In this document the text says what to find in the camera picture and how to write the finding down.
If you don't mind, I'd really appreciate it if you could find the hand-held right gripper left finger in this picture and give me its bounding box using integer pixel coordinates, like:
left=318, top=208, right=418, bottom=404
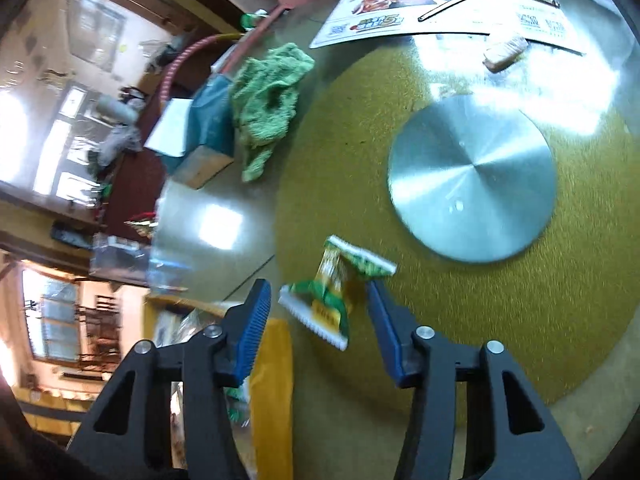
left=66, top=278, right=273, bottom=480

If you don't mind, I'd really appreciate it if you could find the green knitted cloth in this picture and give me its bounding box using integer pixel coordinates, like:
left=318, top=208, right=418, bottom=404
left=230, top=43, right=316, bottom=183

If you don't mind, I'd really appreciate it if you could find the wooden sideboard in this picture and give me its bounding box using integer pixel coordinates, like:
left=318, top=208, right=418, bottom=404
left=0, top=0, right=241, bottom=281

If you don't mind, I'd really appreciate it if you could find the teal tissue box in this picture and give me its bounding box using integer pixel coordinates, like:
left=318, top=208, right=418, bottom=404
left=145, top=73, right=236, bottom=190

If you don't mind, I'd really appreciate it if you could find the round metal turntable disc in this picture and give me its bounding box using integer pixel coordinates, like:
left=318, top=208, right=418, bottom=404
left=387, top=96, right=558, bottom=264

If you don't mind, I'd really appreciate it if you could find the yellow cardboard tray box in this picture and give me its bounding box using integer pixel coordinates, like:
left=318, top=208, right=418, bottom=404
left=144, top=294, right=295, bottom=480

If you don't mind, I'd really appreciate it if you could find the green striped snack packet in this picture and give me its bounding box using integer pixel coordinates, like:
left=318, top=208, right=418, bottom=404
left=278, top=235, right=398, bottom=352

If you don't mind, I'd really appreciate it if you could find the printed poster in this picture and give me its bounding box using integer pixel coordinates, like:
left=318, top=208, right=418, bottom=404
left=309, top=0, right=586, bottom=56

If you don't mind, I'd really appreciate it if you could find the clear plastic cup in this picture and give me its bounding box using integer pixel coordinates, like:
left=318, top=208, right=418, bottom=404
left=90, top=232, right=191, bottom=293

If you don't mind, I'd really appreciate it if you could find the thin metal saw blade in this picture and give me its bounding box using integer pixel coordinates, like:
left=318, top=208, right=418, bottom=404
left=417, top=0, right=485, bottom=24

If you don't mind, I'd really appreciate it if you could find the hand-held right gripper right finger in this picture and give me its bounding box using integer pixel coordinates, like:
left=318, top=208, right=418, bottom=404
left=366, top=279, right=582, bottom=480

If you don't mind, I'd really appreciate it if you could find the small beige snack packet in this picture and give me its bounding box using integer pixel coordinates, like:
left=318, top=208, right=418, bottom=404
left=482, top=36, right=530, bottom=74

